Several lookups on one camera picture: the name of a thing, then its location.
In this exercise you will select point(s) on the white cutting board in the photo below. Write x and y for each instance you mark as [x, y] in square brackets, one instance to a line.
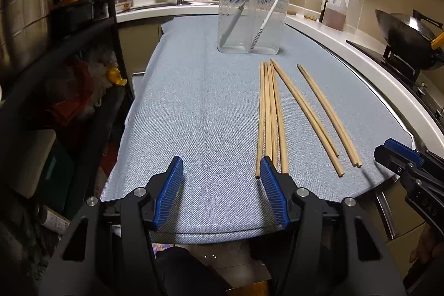
[27, 164]

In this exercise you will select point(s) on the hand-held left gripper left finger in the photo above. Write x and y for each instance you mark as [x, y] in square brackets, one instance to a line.
[170, 188]

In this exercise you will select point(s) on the black wok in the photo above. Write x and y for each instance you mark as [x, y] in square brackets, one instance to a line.
[406, 29]

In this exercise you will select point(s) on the black gas stove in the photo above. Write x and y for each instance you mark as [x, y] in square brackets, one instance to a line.
[367, 51]

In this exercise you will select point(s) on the clear plastic utensil holder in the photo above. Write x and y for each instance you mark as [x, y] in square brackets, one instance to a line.
[242, 39]

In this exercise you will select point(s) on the cooking oil jug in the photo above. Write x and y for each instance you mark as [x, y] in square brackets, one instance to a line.
[336, 15]

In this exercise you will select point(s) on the clear plastic bags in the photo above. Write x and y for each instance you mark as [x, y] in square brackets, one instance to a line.
[100, 67]

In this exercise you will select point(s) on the grey metal utensil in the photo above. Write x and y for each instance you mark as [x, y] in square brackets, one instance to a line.
[236, 17]

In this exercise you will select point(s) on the ginger piece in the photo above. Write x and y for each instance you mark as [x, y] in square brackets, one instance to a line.
[310, 17]

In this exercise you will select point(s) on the large steel stockpot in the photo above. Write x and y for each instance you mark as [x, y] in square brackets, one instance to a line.
[27, 11]

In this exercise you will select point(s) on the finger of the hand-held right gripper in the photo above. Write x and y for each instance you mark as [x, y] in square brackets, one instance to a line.
[402, 148]
[388, 157]

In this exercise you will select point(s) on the black pot with orange lid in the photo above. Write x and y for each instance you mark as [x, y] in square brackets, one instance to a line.
[74, 15]

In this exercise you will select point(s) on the yellow crumpled item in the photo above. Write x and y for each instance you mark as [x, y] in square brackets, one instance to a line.
[116, 75]

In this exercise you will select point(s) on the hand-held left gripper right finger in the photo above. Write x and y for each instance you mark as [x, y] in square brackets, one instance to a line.
[274, 192]

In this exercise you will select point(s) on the blue-grey table cloth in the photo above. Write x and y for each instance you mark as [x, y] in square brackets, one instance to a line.
[194, 108]

